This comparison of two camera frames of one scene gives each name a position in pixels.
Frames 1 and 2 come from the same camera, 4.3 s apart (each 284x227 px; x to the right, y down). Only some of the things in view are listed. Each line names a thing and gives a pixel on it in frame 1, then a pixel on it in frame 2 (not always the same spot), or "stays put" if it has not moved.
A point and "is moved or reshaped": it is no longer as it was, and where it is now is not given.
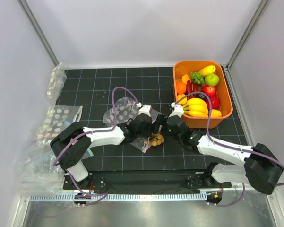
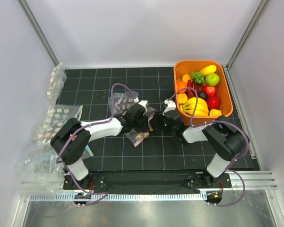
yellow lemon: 216,113 stays put
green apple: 211,79 stays put
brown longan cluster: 156,139 is moved or reshaped
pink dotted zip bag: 125,109 is moved or reshaped
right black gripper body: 175,135 stays put
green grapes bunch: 196,77 stays put
